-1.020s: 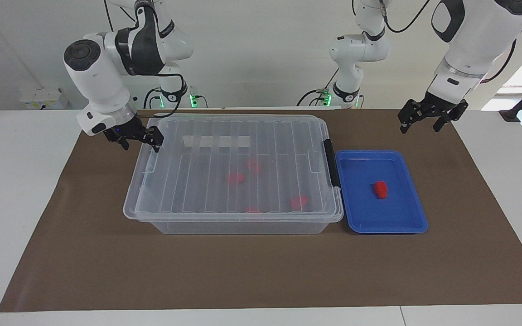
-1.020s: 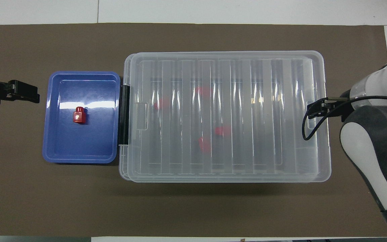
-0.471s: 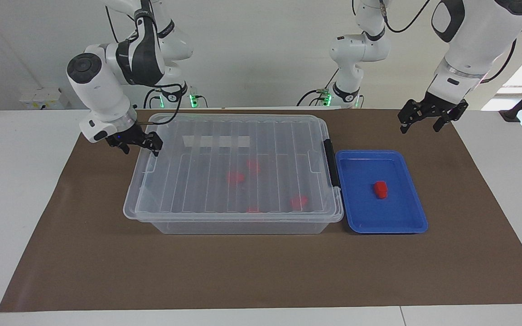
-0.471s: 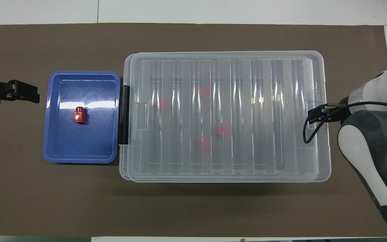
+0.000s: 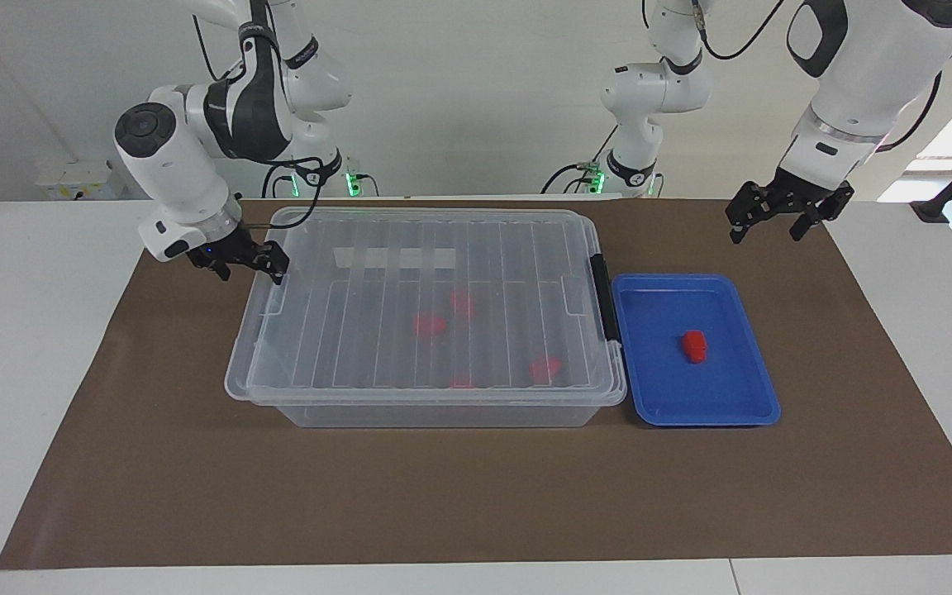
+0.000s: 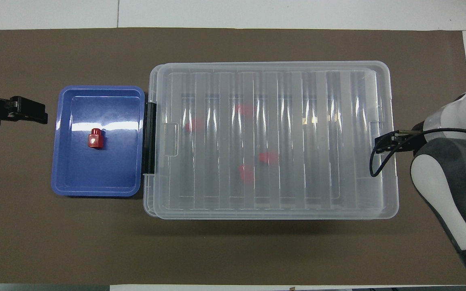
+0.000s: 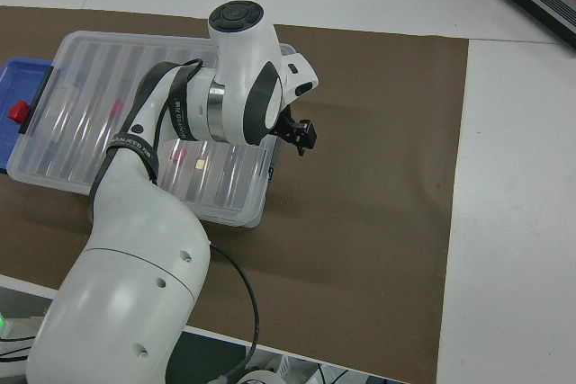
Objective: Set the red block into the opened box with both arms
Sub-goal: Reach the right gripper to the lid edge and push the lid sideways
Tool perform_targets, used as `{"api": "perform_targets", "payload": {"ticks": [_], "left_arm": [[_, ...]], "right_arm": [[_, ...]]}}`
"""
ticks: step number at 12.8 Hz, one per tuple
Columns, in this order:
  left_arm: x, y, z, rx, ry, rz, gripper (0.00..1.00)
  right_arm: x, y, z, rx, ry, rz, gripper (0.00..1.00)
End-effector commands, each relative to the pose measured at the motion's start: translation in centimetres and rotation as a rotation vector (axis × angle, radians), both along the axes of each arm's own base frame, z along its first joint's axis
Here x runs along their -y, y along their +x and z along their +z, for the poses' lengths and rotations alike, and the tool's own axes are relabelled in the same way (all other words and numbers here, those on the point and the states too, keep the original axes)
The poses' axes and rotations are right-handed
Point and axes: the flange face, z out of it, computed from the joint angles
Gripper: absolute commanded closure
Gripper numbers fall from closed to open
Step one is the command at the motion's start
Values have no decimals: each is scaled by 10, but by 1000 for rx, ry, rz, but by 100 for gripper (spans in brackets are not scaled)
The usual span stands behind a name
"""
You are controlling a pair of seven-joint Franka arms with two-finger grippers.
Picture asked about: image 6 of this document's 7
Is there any black box latch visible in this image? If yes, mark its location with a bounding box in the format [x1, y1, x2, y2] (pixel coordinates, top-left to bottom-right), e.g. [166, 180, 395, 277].
[144, 101, 157, 175]

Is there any clear plastic storage box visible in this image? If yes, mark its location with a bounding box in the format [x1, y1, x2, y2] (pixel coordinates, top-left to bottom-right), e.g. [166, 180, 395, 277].
[142, 61, 400, 220]

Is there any blue plastic tray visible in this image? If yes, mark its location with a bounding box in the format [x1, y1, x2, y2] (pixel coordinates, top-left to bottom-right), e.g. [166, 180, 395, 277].
[51, 85, 146, 197]

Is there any black cable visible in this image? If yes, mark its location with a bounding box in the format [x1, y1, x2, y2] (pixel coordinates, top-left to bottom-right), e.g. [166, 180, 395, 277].
[369, 128, 466, 178]

